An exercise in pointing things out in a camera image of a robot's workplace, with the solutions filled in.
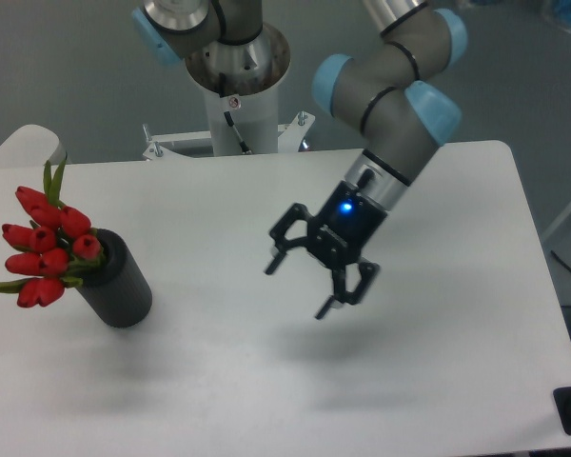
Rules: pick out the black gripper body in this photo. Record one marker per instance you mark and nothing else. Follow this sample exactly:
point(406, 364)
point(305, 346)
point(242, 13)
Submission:
point(337, 234)

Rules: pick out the red tulip bouquet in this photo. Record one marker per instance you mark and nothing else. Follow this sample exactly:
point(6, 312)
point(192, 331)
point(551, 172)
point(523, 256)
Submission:
point(56, 250)

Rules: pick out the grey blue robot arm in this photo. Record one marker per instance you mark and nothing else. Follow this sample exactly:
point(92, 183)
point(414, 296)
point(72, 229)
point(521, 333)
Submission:
point(386, 98)

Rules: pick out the black ribbed cylindrical vase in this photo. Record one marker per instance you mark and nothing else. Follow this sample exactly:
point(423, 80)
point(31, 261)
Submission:
point(118, 292)

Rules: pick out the white rounded side table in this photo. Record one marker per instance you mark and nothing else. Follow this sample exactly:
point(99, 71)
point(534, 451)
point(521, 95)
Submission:
point(31, 146)

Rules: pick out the white metal base frame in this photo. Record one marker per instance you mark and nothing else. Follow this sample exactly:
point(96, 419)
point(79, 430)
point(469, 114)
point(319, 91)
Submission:
point(289, 138)

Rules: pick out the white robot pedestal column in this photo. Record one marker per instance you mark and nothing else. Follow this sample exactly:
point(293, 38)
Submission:
point(240, 82)

